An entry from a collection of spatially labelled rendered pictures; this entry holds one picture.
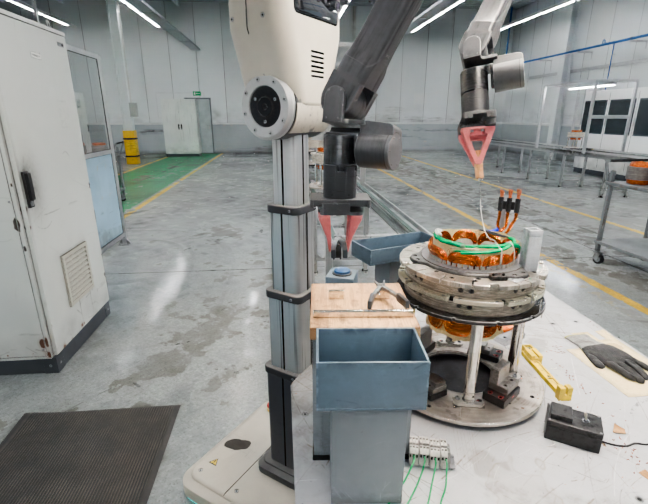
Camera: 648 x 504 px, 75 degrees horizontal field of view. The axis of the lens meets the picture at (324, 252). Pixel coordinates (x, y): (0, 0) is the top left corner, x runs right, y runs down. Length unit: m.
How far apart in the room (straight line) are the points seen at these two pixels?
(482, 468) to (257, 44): 1.00
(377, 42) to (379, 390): 0.52
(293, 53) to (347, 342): 0.66
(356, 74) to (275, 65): 0.40
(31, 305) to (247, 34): 2.08
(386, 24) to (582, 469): 0.85
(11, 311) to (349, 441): 2.36
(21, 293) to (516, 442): 2.46
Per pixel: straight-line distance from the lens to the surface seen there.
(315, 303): 0.82
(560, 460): 1.01
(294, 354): 1.30
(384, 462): 0.78
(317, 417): 0.84
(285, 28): 1.05
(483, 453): 0.96
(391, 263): 1.20
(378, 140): 0.67
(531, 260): 0.99
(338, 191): 0.70
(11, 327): 2.91
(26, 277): 2.73
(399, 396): 0.68
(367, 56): 0.70
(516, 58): 1.03
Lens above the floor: 1.41
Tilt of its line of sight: 18 degrees down
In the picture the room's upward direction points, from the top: straight up
